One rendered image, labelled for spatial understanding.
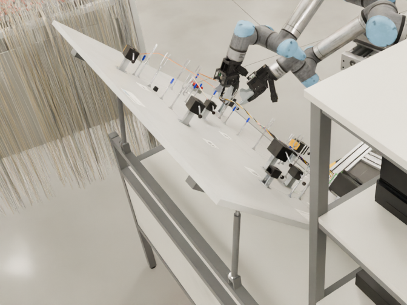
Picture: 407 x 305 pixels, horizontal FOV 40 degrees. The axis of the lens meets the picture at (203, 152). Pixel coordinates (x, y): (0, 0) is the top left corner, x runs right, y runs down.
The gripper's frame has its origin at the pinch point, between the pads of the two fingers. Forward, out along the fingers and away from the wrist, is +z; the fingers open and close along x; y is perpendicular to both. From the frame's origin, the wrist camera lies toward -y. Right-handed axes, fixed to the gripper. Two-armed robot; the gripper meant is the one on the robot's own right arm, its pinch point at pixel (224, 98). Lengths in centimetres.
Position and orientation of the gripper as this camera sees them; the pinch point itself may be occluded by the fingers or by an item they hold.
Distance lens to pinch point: 241.8
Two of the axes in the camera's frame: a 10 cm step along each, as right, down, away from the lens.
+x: 6.6, 5.7, -4.9
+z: -2.7, 7.9, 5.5
